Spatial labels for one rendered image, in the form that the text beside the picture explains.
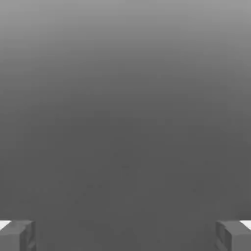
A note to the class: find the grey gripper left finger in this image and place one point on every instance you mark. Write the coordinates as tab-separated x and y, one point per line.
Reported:
13	237

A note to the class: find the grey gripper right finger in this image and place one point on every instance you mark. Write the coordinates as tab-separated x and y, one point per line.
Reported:
237	237

